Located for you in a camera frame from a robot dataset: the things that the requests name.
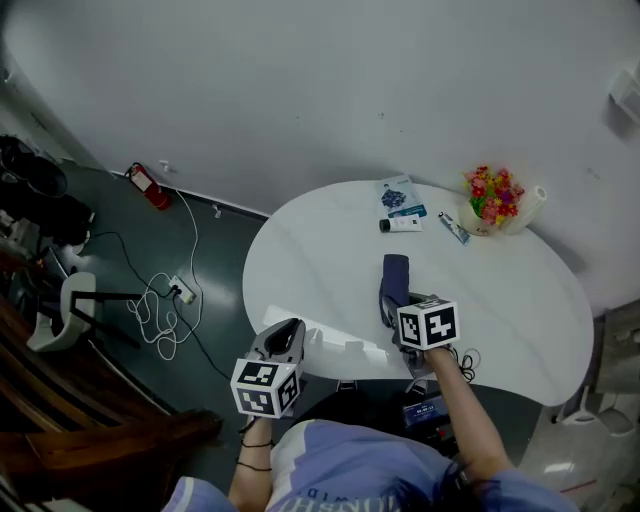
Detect black equipment pile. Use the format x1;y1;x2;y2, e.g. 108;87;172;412
0;133;95;247

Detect person's left forearm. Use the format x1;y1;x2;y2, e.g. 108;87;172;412
227;416;277;512

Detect white power strip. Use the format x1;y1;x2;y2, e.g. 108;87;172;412
167;275;197;305

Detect grey cabinet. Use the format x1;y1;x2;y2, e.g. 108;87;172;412
593;298;640;397

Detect white chair with black legs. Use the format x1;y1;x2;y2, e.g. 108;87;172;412
26;271;144;354

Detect dark blue cloth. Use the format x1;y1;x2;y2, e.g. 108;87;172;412
378;253;413;329

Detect red fire extinguisher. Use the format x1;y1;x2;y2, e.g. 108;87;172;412
124;161;173;212

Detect person's right forearm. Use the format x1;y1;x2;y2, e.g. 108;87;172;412
424;346;515;485

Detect white wall fixture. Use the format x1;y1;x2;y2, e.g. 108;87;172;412
607;68;640;125

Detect colourful flowers in white pot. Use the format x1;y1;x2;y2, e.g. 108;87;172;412
458;165;526;238

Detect black power cable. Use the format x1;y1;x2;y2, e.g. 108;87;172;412
88;230;232;382

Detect white tube with black cap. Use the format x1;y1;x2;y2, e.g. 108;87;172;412
378;213;424;235

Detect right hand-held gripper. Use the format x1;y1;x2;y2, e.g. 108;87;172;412
381;292;461;380

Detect clear plastic bag roll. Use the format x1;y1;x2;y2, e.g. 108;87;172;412
503;185;549;237

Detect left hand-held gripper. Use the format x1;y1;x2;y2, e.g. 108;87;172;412
229;317;307;420

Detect white power cable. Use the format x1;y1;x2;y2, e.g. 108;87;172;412
126;188;205;362

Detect white tabletop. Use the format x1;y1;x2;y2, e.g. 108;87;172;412
242;179;595;408

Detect person's blue shirt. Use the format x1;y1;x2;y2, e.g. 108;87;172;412
161;418;582;512

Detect white chair base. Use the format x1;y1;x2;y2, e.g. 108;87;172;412
551;383;637;437

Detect blue printed booklet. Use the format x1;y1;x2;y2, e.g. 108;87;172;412
374;174;429;221

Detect small blue and white tube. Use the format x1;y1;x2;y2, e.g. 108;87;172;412
438;211;472;247

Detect black device with blue screen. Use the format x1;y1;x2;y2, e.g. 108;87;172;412
401;393;452;432

